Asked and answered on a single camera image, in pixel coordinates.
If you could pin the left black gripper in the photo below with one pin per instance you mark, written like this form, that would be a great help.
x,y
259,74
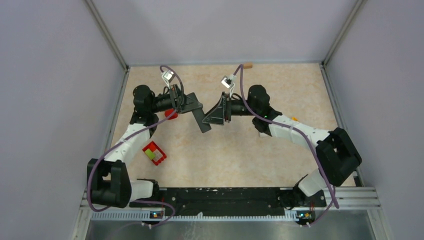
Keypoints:
x,y
192,105

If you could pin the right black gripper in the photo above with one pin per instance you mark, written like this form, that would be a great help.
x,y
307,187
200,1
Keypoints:
x,y
216,115

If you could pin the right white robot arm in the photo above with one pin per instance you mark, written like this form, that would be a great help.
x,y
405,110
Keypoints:
x,y
336,155

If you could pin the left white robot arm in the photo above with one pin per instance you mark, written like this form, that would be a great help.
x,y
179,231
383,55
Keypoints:
x,y
108,181

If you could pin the red yellow toy block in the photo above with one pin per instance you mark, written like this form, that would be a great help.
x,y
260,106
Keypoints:
x,y
171,114

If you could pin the small wooden block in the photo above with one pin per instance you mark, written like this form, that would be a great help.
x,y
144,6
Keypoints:
x,y
248,65

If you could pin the red toy basket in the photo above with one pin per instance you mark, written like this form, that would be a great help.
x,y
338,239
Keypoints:
x,y
160,154

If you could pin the green block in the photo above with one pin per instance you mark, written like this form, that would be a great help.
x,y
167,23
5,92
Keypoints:
x,y
150,154

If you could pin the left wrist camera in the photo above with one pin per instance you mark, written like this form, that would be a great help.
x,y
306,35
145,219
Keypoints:
x,y
167,76

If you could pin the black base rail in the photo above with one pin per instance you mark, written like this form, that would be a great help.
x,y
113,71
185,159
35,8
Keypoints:
x,y
231,201

